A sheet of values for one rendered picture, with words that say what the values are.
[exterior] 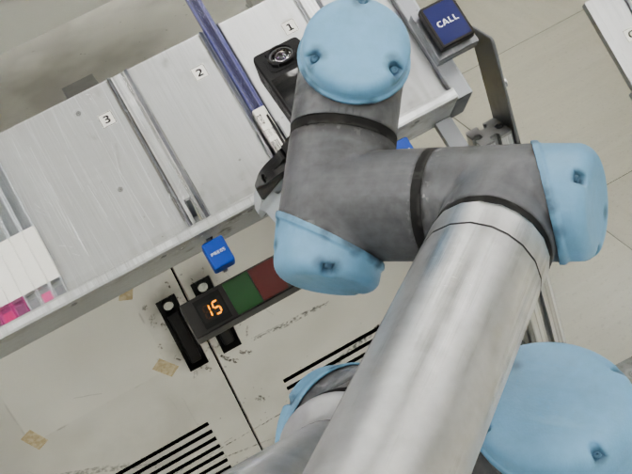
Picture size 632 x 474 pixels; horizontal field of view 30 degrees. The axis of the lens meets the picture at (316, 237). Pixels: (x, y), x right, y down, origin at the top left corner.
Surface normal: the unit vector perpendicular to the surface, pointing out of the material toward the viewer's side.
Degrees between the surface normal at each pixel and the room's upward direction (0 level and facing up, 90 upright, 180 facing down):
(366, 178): 23
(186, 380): 90
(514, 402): 8
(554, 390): 8
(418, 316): 7
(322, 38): 43
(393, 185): 33
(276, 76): 13
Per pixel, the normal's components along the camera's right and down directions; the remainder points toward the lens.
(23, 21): 0.40, 0.44
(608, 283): -0.30, -0.76
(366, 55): 0.05, -0.25
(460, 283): -0.04, -0.79
